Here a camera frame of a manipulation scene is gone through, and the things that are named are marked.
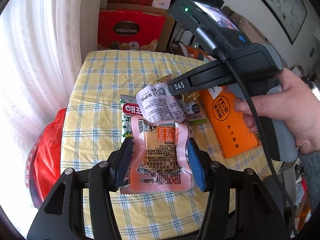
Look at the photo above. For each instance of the red plastic bag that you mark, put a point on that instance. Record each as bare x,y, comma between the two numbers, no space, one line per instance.
47,155

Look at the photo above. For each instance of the brown sofa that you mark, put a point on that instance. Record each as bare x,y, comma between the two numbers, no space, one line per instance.
237,22

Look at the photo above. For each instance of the gold candy wrapper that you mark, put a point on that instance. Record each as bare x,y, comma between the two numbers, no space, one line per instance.
165,78
191,97

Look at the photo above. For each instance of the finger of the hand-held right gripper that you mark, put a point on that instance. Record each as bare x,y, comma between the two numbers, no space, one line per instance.
180,86

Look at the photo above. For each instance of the pink snack packet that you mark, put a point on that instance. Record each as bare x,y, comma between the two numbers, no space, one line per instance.
160,155

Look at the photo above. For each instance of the orange cardboard box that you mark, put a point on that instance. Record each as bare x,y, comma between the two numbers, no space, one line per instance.
225,130

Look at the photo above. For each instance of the yellow plaid tablecloth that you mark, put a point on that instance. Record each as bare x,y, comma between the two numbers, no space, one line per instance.
100,85

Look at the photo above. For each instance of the red gift box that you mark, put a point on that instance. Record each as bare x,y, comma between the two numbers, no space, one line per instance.
107,30

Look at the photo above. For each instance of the green label snack packet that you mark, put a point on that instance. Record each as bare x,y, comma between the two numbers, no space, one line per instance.
197,117

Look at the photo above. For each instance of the white curtain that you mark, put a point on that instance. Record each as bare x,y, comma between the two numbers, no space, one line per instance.
50,42

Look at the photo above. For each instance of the clear white label snack packet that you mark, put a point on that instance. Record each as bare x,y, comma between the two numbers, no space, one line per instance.
160,107

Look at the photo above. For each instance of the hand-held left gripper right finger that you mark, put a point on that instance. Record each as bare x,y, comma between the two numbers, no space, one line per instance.
196,165

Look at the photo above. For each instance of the person's right hand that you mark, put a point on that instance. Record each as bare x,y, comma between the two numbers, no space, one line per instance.
297,110

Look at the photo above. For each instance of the green white seaweed packet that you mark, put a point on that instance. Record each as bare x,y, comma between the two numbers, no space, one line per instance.
127,110

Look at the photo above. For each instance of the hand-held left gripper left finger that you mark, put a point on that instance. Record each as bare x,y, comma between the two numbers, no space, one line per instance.
123,160

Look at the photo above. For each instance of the framed wall painting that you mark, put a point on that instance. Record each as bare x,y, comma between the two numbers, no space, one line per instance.
282,7

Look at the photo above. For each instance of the person's right forearm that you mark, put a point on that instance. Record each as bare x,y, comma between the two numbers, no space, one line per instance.
311,162

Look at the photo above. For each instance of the orange and white bag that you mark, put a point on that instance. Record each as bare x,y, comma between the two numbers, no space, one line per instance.
195,52

